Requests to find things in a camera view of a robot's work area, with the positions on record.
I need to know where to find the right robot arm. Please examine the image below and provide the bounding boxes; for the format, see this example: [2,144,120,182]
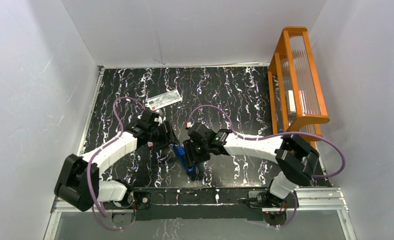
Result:
[183,122,320,207]

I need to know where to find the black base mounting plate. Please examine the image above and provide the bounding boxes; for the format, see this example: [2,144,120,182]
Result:
[110,187,298,222]

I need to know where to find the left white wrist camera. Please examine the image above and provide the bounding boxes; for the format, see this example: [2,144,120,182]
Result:
[154,110,164,125]

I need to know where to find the aluminium frame rail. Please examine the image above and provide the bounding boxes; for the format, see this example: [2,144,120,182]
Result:
[44,187,356,240]

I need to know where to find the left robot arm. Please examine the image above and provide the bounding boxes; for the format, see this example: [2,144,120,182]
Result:
[54,109,179,212]

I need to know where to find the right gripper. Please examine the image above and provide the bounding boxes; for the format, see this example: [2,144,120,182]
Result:
[183,138,211,167]

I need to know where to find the orange wooden rack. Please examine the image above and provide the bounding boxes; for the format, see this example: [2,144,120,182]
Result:
[267,26,330,147]

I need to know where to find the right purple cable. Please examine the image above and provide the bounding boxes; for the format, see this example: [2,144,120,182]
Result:
[186,104,346,228]

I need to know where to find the white plastic package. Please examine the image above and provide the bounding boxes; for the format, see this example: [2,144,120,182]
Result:
[145,89,182,111]

